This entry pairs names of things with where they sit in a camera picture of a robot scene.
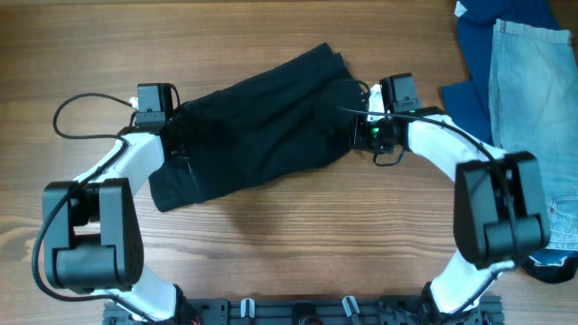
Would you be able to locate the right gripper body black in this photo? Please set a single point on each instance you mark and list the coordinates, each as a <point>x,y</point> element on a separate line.
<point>361,136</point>

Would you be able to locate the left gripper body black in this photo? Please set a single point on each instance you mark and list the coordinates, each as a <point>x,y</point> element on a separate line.
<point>181,123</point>

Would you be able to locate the black shorts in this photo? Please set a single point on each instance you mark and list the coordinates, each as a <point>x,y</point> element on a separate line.
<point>295,117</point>

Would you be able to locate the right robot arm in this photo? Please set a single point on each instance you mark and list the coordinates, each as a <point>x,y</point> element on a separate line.
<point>499,215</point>

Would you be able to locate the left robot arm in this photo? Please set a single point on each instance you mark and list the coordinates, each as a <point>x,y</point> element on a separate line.
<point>90,245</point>

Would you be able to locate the light blue denim shorts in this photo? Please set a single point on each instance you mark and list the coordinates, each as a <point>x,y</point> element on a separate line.
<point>533,107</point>

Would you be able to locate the dark garment with blue lining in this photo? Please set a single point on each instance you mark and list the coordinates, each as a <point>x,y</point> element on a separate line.
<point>551,265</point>

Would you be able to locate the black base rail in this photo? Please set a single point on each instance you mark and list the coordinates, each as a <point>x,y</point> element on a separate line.
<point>385,310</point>

